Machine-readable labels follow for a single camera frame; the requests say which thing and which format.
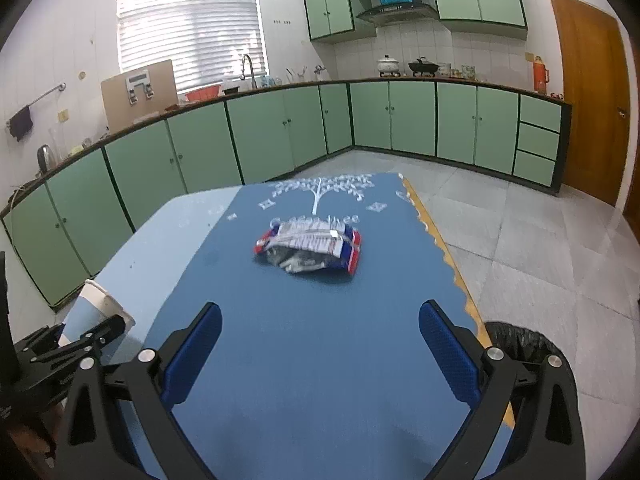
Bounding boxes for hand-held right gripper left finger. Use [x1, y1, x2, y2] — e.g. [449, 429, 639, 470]
[52, 302, 224, 480]

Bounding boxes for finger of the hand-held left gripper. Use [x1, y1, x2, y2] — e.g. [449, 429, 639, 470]
[13, 325, 66, 358]
[75, 314, 127, 350]

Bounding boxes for white window blind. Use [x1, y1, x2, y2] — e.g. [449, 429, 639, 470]
[117, 0, 269, 89]

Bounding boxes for brown cardboard panel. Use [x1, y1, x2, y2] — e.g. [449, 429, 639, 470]
[100, 59, 179, 134]

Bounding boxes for light blue paper cup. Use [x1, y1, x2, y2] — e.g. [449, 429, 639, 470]
[56, 280, 136, 357]

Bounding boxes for silver snack wrapper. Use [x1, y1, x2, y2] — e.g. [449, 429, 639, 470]
[252, 222, 364, 277]

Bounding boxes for green lower kitchen cabinets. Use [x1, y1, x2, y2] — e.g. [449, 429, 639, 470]
[0, 80, 574, 312]

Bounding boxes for metal towel bar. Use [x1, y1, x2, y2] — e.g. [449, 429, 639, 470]
[5, 81, 67, 129]

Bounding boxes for wooden door with handle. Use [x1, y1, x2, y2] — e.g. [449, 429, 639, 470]
[547, 0, 634, 207]

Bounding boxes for trash bin with black bag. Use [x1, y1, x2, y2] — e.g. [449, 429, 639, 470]
[482, 321, 577, 480]

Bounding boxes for range hood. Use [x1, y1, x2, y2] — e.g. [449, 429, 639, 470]
[356, 2, 439, 26]

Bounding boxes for blue tree-print table mat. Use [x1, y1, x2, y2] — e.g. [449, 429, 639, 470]
[115, 172, 516, 480]

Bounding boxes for dark hanging towel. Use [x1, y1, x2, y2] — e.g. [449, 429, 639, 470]
[7, 106, 35, 142]

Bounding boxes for person's left hand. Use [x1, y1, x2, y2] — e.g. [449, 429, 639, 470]
[7, 417, 56, 468]

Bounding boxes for black wok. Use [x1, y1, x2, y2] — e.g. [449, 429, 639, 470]
[407, 57, 441, 78]

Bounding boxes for red plastic basin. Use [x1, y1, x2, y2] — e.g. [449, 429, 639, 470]
[184, 85, 221, 102]

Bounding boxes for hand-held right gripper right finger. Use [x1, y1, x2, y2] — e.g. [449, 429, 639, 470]
[419, 299, 587, 480]

